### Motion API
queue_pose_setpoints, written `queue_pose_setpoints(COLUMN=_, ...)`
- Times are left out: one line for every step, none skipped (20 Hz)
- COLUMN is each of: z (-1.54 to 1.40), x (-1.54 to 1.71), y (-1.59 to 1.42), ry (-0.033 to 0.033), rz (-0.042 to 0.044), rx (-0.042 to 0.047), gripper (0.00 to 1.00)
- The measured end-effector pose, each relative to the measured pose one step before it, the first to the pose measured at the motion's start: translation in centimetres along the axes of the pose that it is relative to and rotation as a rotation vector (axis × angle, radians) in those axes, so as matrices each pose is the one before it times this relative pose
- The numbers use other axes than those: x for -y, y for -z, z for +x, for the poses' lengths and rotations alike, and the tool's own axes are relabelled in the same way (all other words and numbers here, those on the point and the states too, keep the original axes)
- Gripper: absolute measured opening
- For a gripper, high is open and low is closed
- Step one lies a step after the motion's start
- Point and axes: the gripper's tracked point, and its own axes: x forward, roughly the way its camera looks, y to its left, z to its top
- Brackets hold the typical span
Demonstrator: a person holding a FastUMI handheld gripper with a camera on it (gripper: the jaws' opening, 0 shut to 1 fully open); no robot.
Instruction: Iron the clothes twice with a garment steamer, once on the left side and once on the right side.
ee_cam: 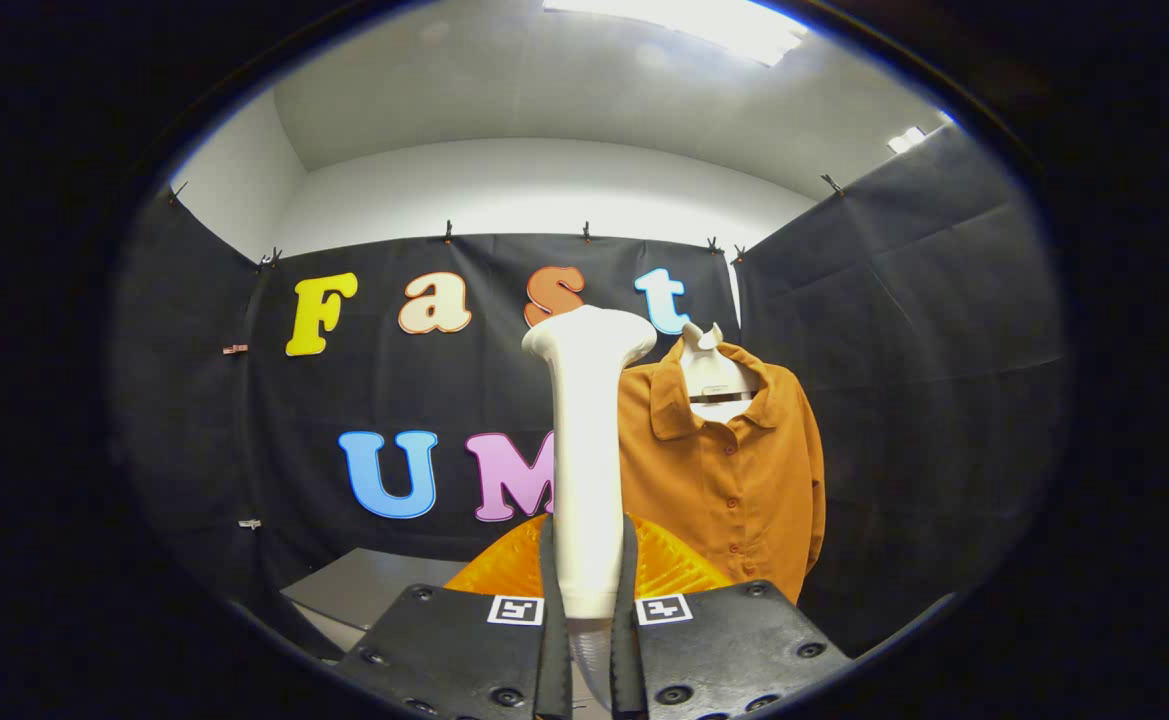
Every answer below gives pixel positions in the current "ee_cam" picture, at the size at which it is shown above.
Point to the grey cabinet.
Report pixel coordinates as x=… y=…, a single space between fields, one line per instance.
x=364 y=590

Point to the row of black cloth clips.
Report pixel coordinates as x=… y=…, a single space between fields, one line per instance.
x=448 y=232

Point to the white clothes hanger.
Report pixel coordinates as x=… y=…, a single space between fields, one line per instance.
x=709 y=370

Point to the orange button shirt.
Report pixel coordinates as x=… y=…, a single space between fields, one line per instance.
x=734 y=480

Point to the white garment steamer head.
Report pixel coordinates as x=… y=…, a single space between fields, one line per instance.
x=584 y=450

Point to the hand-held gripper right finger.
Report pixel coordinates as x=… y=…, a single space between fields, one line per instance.
x=734 y=650

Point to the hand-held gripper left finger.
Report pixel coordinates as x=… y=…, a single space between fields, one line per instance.
x=444 y=650

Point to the long ceiling light panel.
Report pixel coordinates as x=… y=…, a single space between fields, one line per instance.
x=704 y=25

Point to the small ceiling light panel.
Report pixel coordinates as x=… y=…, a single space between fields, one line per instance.
x=906 y=140

